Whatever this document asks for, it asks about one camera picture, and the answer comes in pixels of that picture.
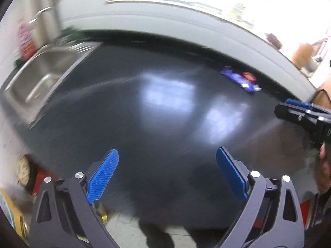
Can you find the tan blurred object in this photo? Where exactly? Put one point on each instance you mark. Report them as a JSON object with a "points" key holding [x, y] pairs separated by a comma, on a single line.
{"points": [[303, 56]]}

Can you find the chrome metal frame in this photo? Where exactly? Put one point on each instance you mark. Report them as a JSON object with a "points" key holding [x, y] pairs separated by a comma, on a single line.
{"points": [[318, 209]]}

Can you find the red container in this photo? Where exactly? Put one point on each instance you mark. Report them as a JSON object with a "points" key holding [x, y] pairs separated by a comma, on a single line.
{"points": [[305, 214]]}

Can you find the red object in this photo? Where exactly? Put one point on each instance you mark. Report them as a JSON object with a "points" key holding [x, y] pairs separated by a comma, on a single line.
{"points": [[42, 183]]}

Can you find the chrome faucet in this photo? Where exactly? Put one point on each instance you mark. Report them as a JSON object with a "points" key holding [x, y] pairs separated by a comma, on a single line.
{"points": [[42, 14]]}

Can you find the red round lid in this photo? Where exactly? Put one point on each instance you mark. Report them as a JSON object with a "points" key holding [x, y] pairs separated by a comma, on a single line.
{"points": [[249, 76]]}

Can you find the pale green object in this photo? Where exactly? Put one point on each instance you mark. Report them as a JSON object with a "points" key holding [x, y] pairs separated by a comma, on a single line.
{"points": [[239, 11]]}

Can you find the beige round disc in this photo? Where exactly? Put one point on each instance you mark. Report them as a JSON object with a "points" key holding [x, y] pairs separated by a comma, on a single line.
{"points": [[24, 171]]}

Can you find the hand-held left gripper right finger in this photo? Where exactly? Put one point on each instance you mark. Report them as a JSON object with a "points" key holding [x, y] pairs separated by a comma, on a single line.
{"points": [[230, 174]]}

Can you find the yellow box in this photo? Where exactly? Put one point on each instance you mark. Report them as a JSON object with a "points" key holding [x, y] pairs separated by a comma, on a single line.
{"points": [[14, 217]]}

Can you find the red and pink soap bottle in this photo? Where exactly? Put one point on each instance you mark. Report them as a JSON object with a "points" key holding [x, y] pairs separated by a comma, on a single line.
{"points": [[25, 40]]}

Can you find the small green object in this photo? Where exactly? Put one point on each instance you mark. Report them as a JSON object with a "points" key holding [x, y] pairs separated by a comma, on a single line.
{"points": [[18, 63]]}

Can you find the stainless steel sink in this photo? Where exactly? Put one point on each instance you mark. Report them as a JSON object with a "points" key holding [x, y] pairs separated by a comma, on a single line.
{"points": [[49, 75]]}

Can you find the person's right hand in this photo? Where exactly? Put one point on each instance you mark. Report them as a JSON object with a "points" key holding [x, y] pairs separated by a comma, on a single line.
{"points": [[325, 170]]}

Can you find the blue snack wrapper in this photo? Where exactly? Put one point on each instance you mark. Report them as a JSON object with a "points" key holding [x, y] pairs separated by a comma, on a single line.
{"points": [[238, 80]]}

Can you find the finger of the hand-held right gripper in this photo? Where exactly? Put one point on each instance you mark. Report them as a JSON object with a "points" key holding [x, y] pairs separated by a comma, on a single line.
{"points": [[292, 113], [300, 103]]}

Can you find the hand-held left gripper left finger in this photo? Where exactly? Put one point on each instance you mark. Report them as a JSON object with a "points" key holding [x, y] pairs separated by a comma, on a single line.
{"points": [[103, 175]]}

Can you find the dark green sponge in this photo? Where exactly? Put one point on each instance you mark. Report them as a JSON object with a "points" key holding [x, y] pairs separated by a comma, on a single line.
{"points": [[73, 33]]}

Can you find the brown blurred object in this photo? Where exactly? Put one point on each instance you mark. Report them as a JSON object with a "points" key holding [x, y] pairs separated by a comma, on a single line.
{"points": [[273, 40]]}

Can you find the trash bin with yellow rim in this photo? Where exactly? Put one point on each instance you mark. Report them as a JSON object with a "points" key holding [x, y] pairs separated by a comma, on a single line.
{"points": [[102, 211]]}

